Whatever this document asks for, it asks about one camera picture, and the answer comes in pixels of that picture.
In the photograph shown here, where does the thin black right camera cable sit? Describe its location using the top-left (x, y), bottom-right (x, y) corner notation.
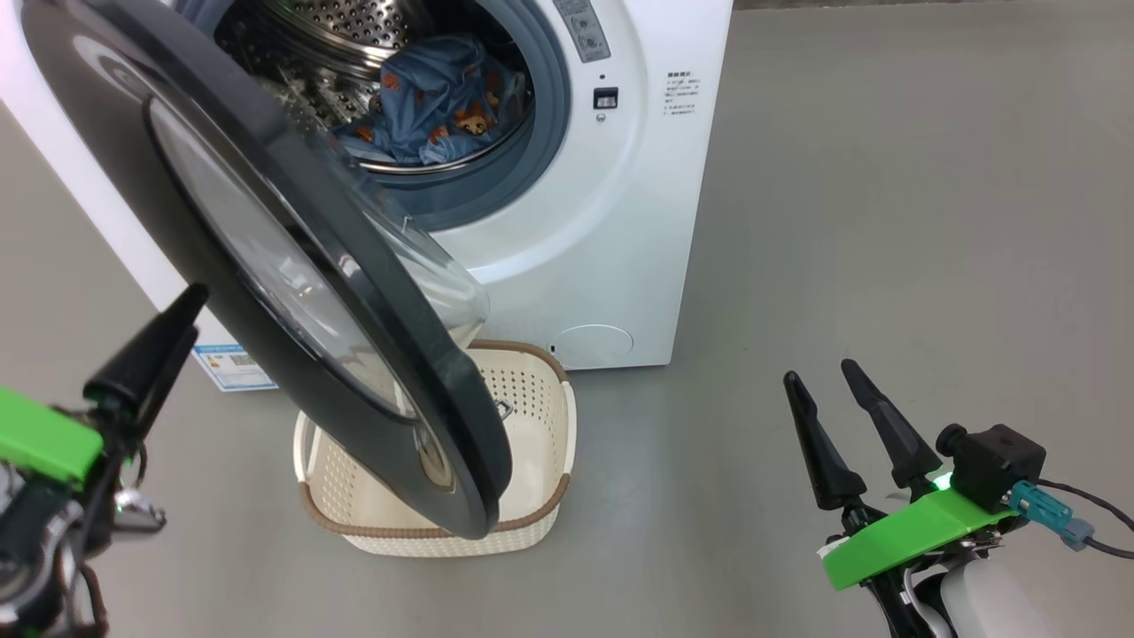
top-left (1038, 478), bottom-right (1134, 561)

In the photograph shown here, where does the white front-load washing machine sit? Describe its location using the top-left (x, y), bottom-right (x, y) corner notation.
top-left (0, 0), bottom-right (734, 391)

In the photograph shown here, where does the small printed text label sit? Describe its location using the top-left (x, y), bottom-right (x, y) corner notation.
top-left (664, 74), bottom-right (705, 118)

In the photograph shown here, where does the teal right camera connector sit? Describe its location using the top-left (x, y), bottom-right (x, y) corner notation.
top-left (1010, 480), bottom-right (1095, 552)

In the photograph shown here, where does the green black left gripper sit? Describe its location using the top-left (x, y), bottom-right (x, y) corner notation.
top-left (0, 284), bottom-right (209, 568)

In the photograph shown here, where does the cream perforated laundry basket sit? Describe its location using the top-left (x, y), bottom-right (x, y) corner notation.
top-left (292, 339), bottom-right (579, 559)

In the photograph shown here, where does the blue and cream bear-print garment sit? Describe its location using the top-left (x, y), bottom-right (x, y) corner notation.
top-left (332, 115), bottom-right (417, 165)

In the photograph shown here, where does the round black glass washer door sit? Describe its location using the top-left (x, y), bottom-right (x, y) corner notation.
top-left (19, 0), bottom-right (515, 541)

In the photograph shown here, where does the perforated stainless steel drum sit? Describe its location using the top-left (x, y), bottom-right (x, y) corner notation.
top-left (213, 0), bottom-right (537, 174)

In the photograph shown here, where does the grey warning sticker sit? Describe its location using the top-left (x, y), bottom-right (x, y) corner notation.
top-left (552, 0), bottom-right (612, 63)

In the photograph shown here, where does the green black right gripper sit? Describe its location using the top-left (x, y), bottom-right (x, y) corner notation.
top-left (783, 358), bottom-right (1020, 638)

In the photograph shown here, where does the blue energy label sticker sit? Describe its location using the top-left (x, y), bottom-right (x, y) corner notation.
top-left (192, 344), bottom-right (277, 393)

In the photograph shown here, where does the round white filter cover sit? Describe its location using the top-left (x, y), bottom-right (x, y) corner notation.
top-left (547, 323), bottom-right (635, 366)

